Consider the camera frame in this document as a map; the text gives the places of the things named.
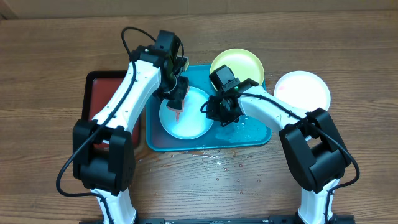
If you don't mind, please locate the green and pink sponge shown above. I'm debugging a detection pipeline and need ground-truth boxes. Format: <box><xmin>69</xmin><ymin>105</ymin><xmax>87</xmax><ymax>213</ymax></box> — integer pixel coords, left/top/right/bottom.
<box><xmin>166</xmin><ymin>90</ymin><xmax>189</xmax><ymax>123</ymax></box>

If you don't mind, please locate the light blue plate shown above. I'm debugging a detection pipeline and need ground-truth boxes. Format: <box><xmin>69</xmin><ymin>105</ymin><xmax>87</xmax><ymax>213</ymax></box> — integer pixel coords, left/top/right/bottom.
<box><xmin>159</xmin><ymin>87</ymin><xmax>213</xmax><ymax>140</ymax></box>

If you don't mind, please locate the white plate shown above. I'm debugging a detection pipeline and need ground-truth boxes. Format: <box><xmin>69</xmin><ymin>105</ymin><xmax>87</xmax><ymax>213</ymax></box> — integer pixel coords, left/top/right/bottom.
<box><xmin>274</xmin><ymin>70</ymin><xmax>331</xmax><ymax>111</ymax></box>

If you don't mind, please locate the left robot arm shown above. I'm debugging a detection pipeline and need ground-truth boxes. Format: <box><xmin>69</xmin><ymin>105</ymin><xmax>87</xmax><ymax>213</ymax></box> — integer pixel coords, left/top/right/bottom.
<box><xmin>65</xmin><ymin>44</ymin><xmax>189</xmax><ymax>223</ymax></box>

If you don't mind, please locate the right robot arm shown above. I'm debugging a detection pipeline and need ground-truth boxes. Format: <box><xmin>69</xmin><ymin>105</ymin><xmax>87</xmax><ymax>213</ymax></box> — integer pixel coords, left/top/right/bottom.
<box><xmin>201</xmin><ymin>78</ymin><xmax>355</xmax><ymax>223</ymax></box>

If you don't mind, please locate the teal plastic tray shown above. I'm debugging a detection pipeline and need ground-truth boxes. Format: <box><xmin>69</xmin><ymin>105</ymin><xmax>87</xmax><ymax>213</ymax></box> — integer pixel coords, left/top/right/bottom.
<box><xmin>146</xmin><ymin>64</ymin><xmax>272</xmax><ymax>152</ymax></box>

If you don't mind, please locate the black tray with red water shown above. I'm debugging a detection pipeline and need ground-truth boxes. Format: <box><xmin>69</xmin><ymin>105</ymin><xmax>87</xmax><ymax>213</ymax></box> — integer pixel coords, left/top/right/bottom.
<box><xmin>81</xmin><ymin>70</ymin><xmax>141</xmax><ymax>150</ymax></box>

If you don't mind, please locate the yellow-green plate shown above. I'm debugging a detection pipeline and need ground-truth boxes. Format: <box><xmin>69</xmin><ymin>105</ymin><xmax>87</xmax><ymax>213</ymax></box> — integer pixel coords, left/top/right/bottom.
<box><xmin>210</xmin><ymin>49</ymin><xmax>264</xmax><ymax>86</ymax></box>

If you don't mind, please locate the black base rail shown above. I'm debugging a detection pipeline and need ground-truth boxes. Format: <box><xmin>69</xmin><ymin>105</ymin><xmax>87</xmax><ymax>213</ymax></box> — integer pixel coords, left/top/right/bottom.
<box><xmin>79</xmin><ymin>214</ymin><xmax>356</xmax><ymax>224</ymax></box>

